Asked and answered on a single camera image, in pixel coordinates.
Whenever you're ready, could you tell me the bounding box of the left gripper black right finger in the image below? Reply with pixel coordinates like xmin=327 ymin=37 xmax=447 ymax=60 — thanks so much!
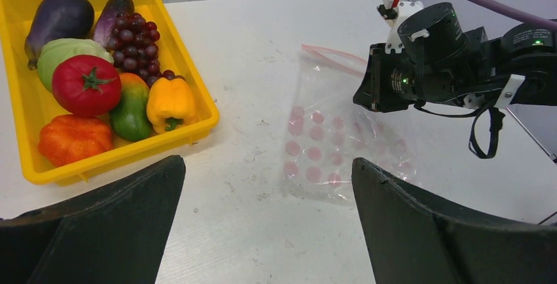
xmin=351 ymin=158 xmax=556 ymax=283

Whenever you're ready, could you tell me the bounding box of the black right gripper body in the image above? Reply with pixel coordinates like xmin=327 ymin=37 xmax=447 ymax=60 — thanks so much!
xmin=353 ymin=2 xmax=497 ymax=113

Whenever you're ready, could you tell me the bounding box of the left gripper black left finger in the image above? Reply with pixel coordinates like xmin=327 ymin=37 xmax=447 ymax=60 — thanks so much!
xmin=1 ymin=155 xmax=186 ymax=283

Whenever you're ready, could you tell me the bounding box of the orange pumpkin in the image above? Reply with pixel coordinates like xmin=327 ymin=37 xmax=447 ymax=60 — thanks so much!
xmin=37 ymin=114 xmax=114 ymax=167

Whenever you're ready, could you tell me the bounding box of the green orange mango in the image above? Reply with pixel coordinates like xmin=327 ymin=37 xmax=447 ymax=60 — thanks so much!
xmin=109 ymin=72 xmax=152 ymax=142

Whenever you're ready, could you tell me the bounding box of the clear zip top bag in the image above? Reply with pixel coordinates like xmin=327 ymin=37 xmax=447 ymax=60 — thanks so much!
xmin=281 ymin=45 xmax=418 ymax=204

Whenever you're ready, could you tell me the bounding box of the yellow bell pepper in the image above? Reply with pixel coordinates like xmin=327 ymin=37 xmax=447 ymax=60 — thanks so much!
xmin=146 ymin=76 xmax=198 ymax=134

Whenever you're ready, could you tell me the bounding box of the red tomato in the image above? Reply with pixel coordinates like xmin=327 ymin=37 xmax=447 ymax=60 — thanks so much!
xmin=52 ymin=55 xmax=122 ymax=117

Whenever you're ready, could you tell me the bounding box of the yellow plastic tray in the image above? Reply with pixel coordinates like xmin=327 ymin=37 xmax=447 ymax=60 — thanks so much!
xmin=1 ymin=0 xmax=219 ymax=185

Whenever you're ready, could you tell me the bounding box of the pale green cabbage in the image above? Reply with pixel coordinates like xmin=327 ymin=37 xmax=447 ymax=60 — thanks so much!
xmin=37 ymin=38 xmax=114 ymax=93

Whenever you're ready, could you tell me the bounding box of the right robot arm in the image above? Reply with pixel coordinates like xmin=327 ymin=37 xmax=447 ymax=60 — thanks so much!
xmin=353 ymin=2 xmax=556 ymax=112

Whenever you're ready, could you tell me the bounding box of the dark red grape bunch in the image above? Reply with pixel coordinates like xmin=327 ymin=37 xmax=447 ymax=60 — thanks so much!
xmin=107 ymin=12 xmax=179 ymax=87

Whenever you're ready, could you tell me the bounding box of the dark purple round eggplant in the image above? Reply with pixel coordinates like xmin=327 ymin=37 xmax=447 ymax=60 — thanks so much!
xmin=24 ymin=0 xmax=95 ymax=70

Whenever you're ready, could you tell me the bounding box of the slim purple eggplant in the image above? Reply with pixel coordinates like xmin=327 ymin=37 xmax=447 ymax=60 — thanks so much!
xmin=93 ymin=0 xmax=135 ymax=48

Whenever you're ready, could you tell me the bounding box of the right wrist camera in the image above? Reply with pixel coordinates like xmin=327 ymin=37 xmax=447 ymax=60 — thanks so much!
xmin=377 ymin=0 xmax=424 ymax=54

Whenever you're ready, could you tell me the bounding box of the aluminium frame rail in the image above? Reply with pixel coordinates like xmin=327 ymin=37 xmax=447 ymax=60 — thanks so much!
xmin=506 ymin=107 xmax=556 ymax=163

